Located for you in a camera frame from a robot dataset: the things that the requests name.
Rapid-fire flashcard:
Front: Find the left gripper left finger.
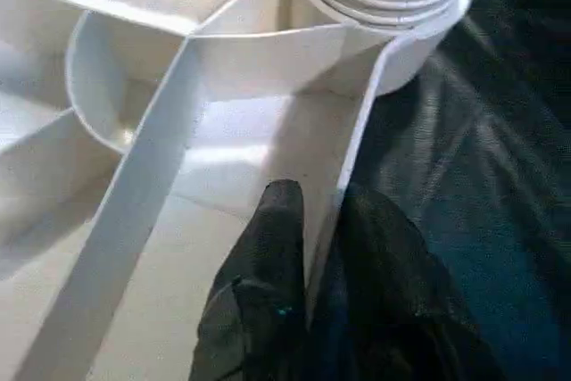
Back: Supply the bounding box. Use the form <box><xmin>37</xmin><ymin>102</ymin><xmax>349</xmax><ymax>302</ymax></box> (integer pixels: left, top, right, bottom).
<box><xmin>187</xmin><ymin>178</ymin><xmax>310</xmax><ymax>381</ymax></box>

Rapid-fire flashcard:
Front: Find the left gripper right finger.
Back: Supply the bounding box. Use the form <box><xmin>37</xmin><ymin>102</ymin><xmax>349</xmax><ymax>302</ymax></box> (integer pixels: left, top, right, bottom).
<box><xmin>307</xmin><ymin>182</ymin><xmax>484</xmax><ymax>381</ymax></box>

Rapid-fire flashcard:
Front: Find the white plastic table top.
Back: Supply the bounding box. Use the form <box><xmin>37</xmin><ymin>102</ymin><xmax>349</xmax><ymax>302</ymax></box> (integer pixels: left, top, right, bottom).
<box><xmin>0</xmin><ymin>0</ymin><xmax>476</xmax><ymax>381</ymax></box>

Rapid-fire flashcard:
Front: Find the black work mat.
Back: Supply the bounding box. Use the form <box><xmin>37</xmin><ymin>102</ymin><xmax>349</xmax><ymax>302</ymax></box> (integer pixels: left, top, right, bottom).
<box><xmin>308</xmin><ymin>0</ymin><xmax>571</xmax><ymax>381</ymax></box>

